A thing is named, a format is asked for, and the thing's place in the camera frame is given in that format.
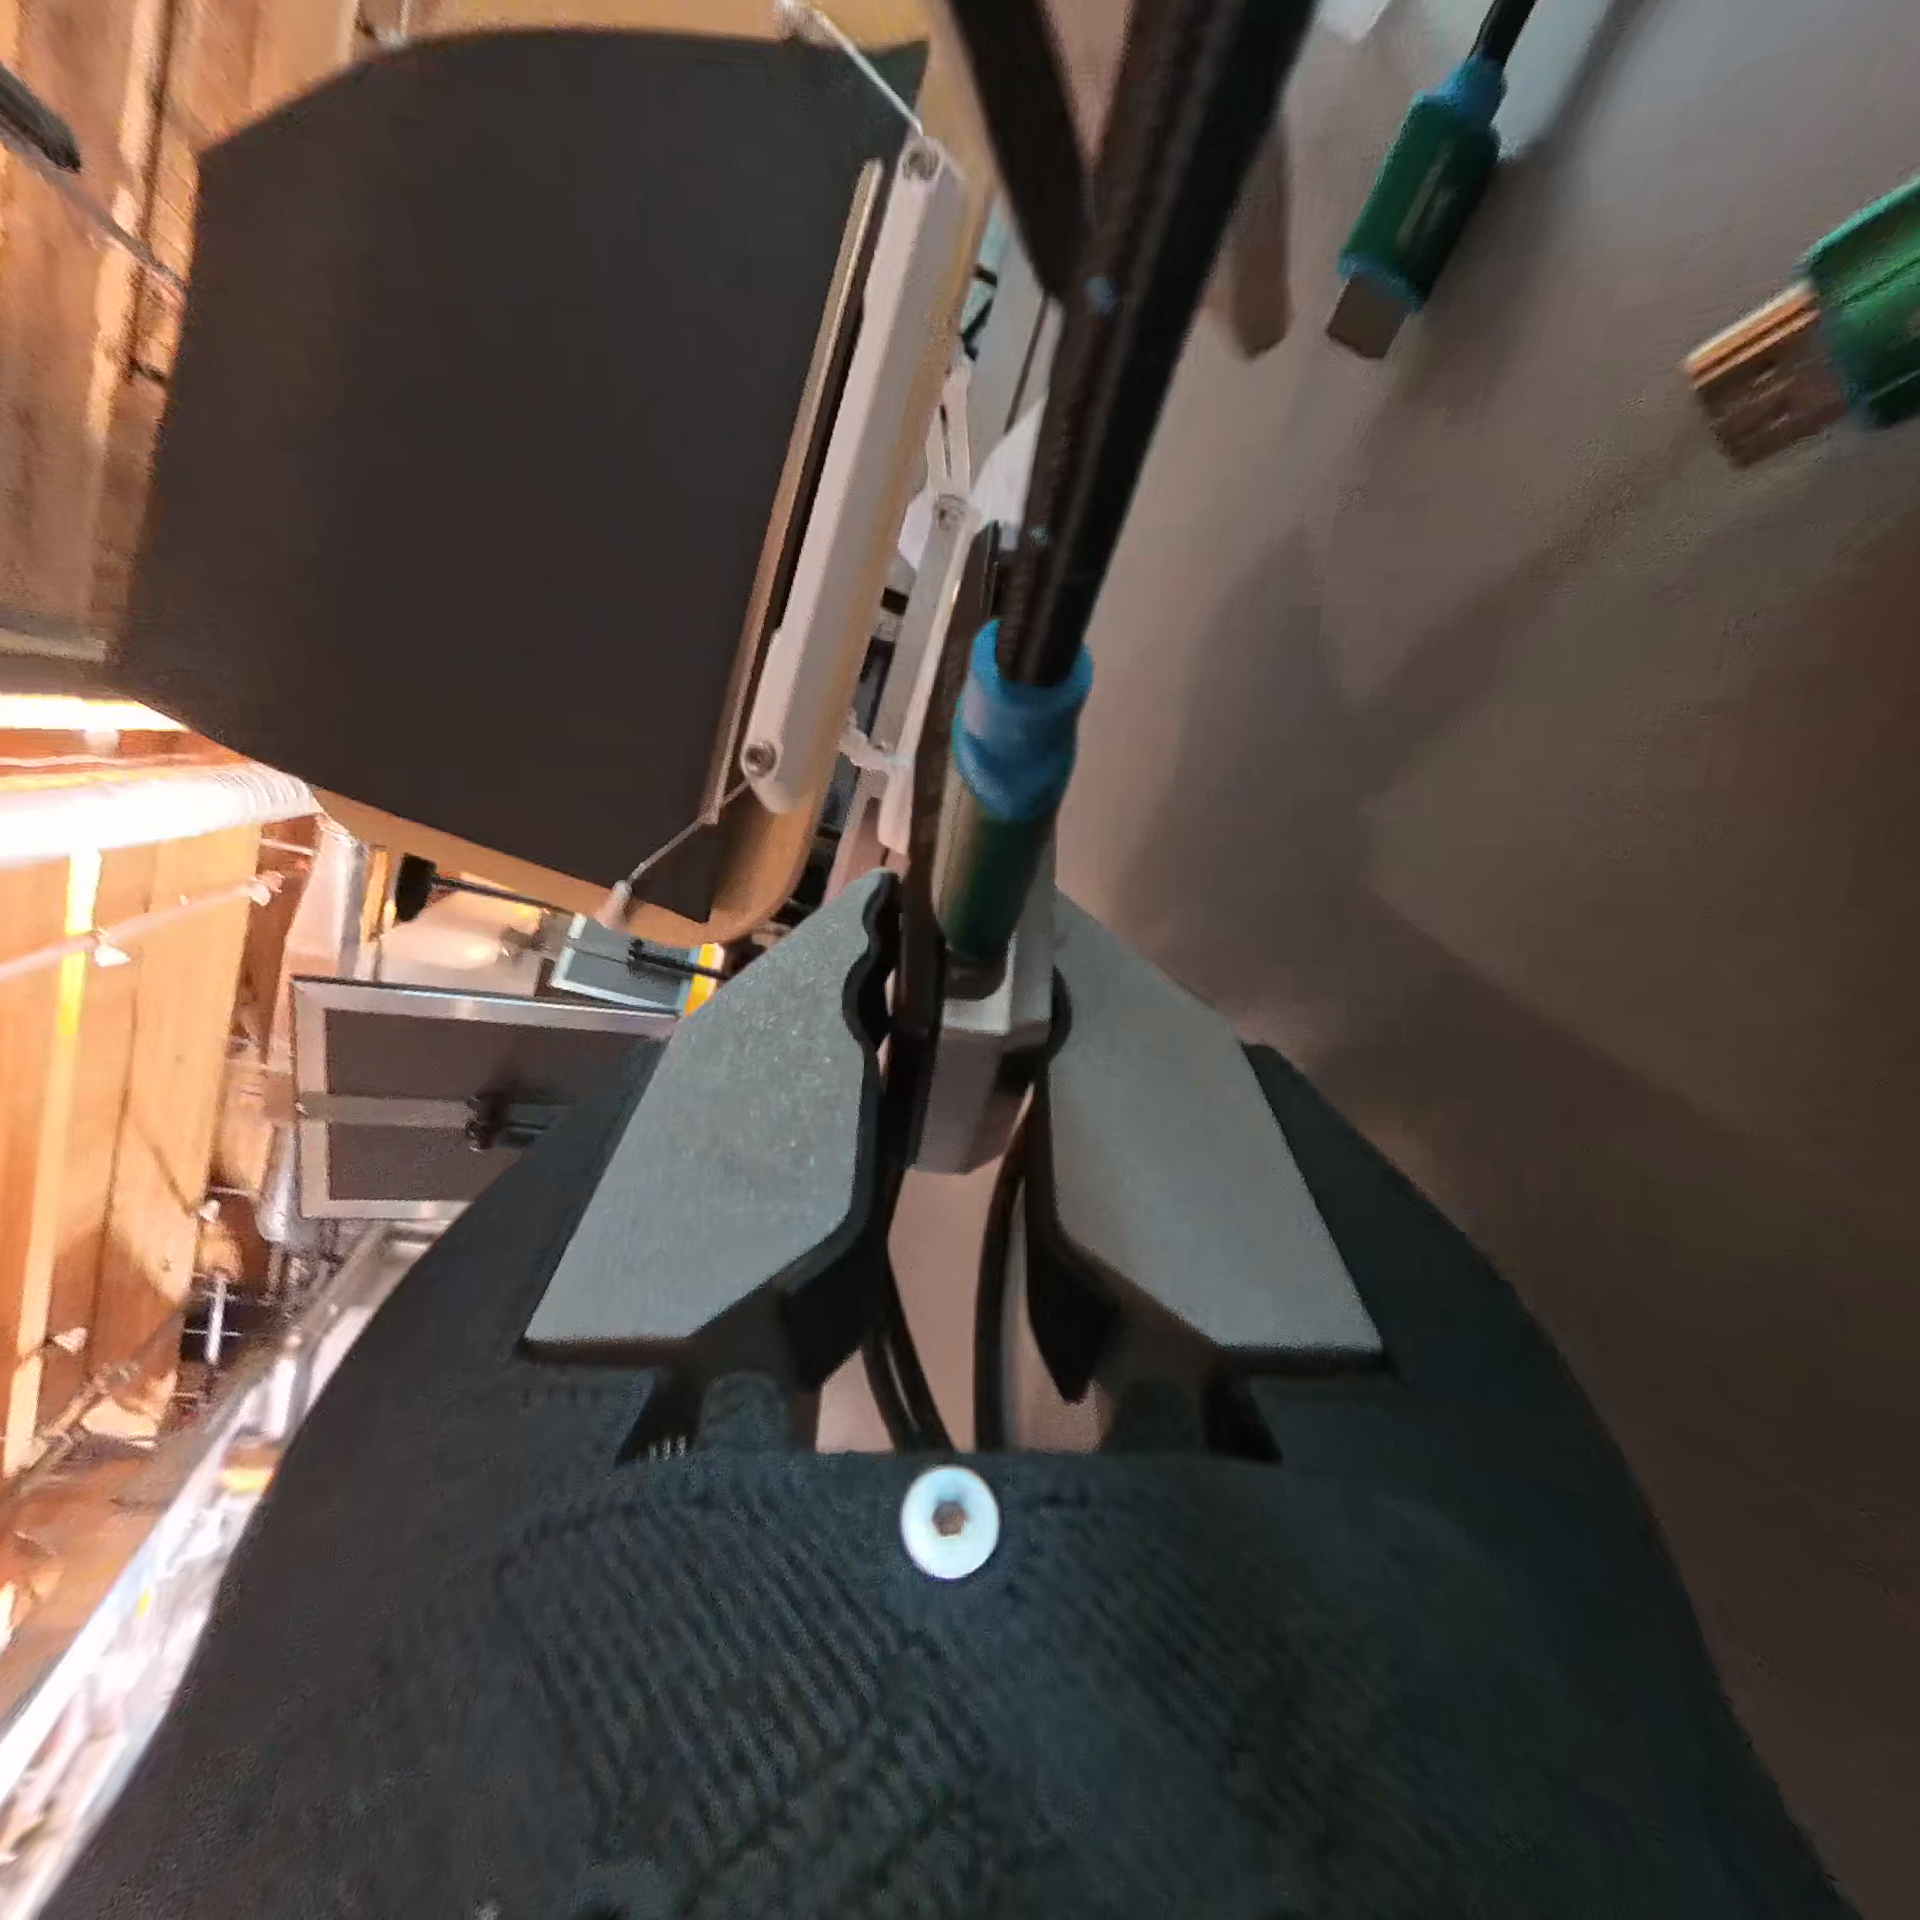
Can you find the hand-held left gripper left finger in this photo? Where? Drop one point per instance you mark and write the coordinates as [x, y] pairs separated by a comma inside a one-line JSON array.
[[719, 1172]]

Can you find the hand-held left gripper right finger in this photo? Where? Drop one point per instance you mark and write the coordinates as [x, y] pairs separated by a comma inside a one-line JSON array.
[[1185, 1187]]

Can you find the black silver HDMI switch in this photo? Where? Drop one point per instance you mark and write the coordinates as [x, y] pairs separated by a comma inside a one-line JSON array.
[[967, 1081]]

